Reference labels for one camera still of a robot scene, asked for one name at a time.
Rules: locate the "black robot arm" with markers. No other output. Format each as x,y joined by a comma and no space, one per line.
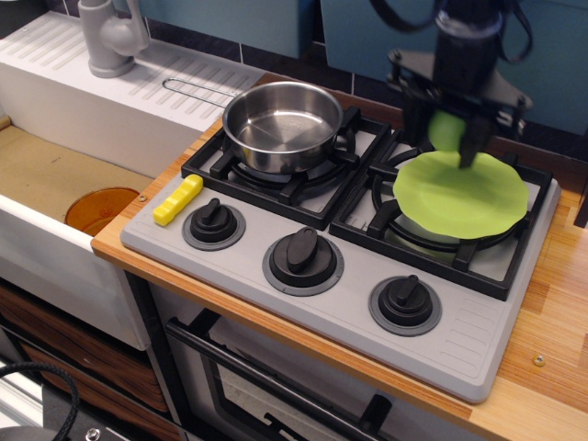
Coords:
469,37

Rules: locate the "small green toy pear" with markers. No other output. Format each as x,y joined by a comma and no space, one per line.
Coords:
445,131

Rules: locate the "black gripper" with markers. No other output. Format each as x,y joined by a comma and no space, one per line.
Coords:
491,100

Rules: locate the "grey toy faucet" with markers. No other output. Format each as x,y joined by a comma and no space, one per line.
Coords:
112,42

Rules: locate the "wooden drawer fronts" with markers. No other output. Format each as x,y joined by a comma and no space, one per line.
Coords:
116,382

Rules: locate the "stainless steel pot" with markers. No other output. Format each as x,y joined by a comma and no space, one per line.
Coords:
279,128

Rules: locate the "right black stove knob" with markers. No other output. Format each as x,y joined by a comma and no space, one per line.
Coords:
405,306

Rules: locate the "oven door with black handle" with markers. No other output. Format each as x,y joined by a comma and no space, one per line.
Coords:
255,388

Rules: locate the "left black burner grate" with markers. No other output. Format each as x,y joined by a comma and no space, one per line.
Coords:
312,197

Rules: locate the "middle black stove knob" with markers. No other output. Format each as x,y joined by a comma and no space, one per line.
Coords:
303,264

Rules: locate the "black burner grate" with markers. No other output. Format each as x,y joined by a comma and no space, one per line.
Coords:
499,266
312,197

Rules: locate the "white toy sink unit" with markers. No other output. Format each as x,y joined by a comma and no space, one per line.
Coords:
66,132

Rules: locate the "yellow toy corn cob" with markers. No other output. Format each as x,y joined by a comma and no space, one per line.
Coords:
190,187

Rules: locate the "light green plastic plate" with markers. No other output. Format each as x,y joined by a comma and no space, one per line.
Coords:
486,199

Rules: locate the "left black stove knob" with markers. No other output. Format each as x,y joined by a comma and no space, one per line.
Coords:
213,227

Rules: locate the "right black burner grate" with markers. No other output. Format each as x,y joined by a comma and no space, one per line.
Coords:
499,266

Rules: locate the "grey toy stove top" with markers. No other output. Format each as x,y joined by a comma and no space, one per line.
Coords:
461,355

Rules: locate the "black stove knob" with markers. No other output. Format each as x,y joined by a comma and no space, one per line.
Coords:
405,306
213,227
303,264

